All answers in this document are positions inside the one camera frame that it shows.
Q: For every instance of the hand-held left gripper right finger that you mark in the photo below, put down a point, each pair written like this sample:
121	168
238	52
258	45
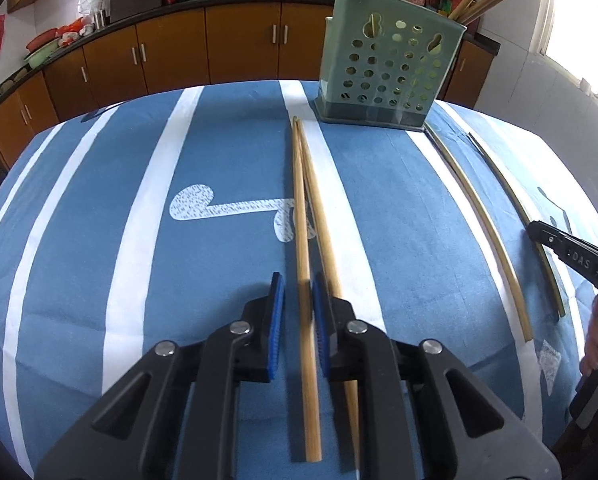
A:
321	355

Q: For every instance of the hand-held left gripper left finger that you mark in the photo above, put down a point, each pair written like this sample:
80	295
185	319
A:
277	330

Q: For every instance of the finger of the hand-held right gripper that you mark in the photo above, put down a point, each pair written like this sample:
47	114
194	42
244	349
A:
546	237

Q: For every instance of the green perforated utensil holder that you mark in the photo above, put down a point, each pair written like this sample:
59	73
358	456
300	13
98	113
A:
374	110

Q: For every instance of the white cup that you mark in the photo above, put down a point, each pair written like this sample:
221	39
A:
586	85

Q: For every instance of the window beside condiments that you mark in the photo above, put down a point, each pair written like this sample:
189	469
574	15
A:
579	20

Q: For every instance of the row of condiment bottles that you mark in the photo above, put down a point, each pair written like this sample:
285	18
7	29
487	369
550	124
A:
441	6

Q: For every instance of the wooden lower kitchen cabinets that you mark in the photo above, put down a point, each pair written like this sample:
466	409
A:
239	45

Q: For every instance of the steel canister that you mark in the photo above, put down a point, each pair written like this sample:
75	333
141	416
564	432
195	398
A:
99	19

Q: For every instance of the green basin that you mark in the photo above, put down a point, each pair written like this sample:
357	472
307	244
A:
41	56

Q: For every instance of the orange plastic bag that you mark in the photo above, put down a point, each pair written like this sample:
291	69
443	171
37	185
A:
70	27

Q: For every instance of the white plastic bag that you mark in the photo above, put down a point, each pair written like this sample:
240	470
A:
94	5

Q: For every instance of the red basin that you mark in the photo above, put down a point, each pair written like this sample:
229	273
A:
41	39

